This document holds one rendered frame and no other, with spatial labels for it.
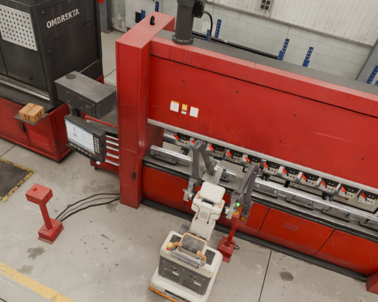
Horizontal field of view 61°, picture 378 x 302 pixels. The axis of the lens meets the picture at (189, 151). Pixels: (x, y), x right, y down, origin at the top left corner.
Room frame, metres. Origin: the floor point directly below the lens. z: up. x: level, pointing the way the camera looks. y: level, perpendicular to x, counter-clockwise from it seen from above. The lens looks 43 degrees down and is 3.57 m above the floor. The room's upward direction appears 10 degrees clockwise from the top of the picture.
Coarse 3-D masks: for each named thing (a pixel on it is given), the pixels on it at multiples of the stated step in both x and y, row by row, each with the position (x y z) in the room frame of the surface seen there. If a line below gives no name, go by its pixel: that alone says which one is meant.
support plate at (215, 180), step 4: (220, 168) 2.58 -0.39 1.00; (216, 172) 2.52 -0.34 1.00; (220, 172) 2.53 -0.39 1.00; (204, 176) 2.42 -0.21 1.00; (208, 176) 2.43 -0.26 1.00; (212, 176) 2.44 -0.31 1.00; (216, 176) 2.45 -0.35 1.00; (220, 176) 2.46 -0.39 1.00; (204, 180) 2.36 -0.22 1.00; (208, 180) 2.37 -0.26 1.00; (212, 180) 2.38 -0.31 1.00; (216, 180) 2.39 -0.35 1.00; (216, 184) 2.34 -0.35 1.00
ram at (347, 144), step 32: (160, 64) 2.73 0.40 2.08; (160, 96) 2.73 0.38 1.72; (192, 96) 2.66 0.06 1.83; (224, 96) 2.60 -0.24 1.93; (256, 96) 2.55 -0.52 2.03; (288, 96) 2.50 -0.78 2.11; (192, 128) 2.65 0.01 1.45; (224, 128) 2.59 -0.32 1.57; (256, 128) 2.53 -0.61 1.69; (288, 128) 2.47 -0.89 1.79; (320, 128) 2.42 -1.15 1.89; (352, 128) 2.37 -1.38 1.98; (288, 160) 2.45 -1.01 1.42; (320, 160) 2.39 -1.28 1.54; (352, 160) 2.34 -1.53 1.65
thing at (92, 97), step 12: (72, 72) 2.55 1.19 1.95; (60, 84) 2.32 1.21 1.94; (72, 84) 2.35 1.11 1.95; (84, 84) 2.38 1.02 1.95; (96, 84) 2.41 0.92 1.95; (60, 96) 2.35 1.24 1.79; (72, 96) 2.28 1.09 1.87; (84, 96) 2.21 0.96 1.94; (96, 96) 2.23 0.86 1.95; (108, 96) 2.28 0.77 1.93; (72, 108) 2.42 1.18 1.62; (84, 108) 2.22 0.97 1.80; (96, 108) 2.17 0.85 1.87; (108, 108) 2.27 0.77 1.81
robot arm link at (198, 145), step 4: (196, 144) 2.24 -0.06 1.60; (200, 144) 2.23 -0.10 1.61; (192, 148) 2.21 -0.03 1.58; (196, 148) 2.19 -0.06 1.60; (200, 148) 2.22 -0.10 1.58; (196, 152) 2.18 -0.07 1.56; (196, 156) 2.17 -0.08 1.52; (196, 160) 2.16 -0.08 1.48; (196, 164) 2.14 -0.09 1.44; (196, 168) 2.13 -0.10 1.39; (192, 172) 2.13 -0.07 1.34; (196, 172) 2.12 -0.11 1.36; (192, 176) 2.11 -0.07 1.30; (196, 176) 2.10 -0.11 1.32; (188, 180) 2.11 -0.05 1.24; (196, 180) 2.09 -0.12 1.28; (200, 180) 2.12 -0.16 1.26; (196, 184) 2.06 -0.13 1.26
